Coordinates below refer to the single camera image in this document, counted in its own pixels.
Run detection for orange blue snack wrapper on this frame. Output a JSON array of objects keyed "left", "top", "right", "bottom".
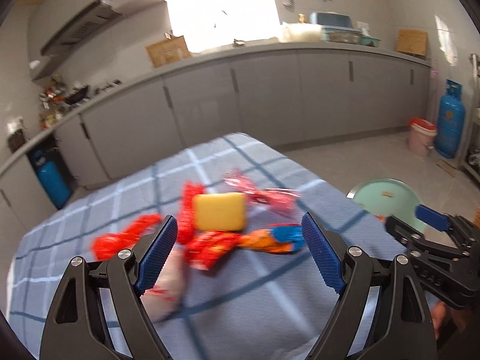
[{"left": 238, "top": 223, "right": 305, "bottom": 254}]

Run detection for pink mop handle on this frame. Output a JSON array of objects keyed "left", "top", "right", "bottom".
[{"left": 429, "top": 60, "right": 439, "bottom": 124}]

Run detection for pink cellophane bag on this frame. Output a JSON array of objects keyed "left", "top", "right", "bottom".
[{"left": 224, "top": 169, "right": 300, "bottom": 217}]

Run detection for wooden cutting board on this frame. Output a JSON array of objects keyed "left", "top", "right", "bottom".
[
  {"left": 145, "top": 36, "right": 191, "bottom": 68},
  {"left": 395, "top": 29, "right": 428, "bottom": 57}
]

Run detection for green round trash basin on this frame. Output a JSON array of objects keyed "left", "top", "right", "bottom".
[{"left": 346, "top": 178, "right": 426, "bottom": 233}]

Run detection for wooden cutting board right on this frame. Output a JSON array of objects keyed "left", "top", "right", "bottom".
[{"left": 395, "top": 29, "right": 428, "bottom": 57}]

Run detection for black wok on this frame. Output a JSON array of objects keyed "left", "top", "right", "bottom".
[{"left": 52, "top": 85, "right": 90, "bottom": 106}]

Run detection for white plastic container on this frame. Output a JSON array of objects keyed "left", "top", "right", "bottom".
[{"left": 277, "top": 23, "right": 323, "bottom": 43}]

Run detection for teal small basket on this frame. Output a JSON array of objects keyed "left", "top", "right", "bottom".
[{"left": 360, "top": 35, "right": 380, "bottom": 48}]

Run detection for spice rack with bottles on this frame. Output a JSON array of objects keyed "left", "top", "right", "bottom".
[{"left": 38, "top": 74, "right": 70, "bottom": 130}]

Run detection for upper wall cabinets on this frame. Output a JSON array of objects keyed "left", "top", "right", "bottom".
[{"left": 27, "top": 0, "right": 164, "bottom": 80}]

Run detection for person right hand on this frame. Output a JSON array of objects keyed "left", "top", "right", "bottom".
[{"left": 430, "top": 301, "right": 456, "bottom": 339}]

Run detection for wooden cutting board left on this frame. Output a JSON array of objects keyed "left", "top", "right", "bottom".
[{"left": 145, "top": 36, "right": 191, "bottom": 68}]

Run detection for blue gas cylinder right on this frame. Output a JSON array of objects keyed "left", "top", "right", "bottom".
[{"left": 435, "top": 80, "right": 465, "bottom": 158}]

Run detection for blue plaid tablecloth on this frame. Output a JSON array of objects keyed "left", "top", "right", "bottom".
[{"left": 5, "top": 131, "right": 440, "bottom": 360}]

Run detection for yellow sponge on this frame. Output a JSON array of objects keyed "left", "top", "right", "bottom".
[{"left": 192, "top": 193, "right": 247, "bottom": 232}]

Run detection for blue gas cylinder under counter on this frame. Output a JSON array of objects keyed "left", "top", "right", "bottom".
[{"left": 32, "top": 151, "right": 72, "bottom": 210}]

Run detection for blue dish rack box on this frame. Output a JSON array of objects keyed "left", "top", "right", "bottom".
[{"left": 309, "top": 12, "right": 362, "bottom": 45}]

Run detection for grey kitchen cabinets counter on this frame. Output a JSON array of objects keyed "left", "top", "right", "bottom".
[{"left": 1, "top": 43, "right": 431, "bottom": 229}]

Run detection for red foam fruit net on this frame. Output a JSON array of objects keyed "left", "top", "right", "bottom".
[{"left": 176, "top": 181, "right": 204, "bottom": 245}]

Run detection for range hood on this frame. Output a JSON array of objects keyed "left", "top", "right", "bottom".
[{"left": 41, "top": 0, "right": 121, "bottom": 56}]

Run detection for white plastic bag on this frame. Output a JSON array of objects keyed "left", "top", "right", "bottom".
[{"left": 141, "top": 246, "right": 186, "bottom": 323}]

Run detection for red plastic bag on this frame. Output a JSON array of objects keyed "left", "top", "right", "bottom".
[{"left": 90, "top": 214, "right": 241, "bottom": 271}]

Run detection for metal shelf rack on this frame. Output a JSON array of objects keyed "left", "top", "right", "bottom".
[{"left": 459, "top": 54, "right": 479, "bottom": 181}]

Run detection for pink bucket red lid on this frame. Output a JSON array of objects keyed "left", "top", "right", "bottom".
[{"left": 408, "top": 118, "right": 437, "bottom": 158}]

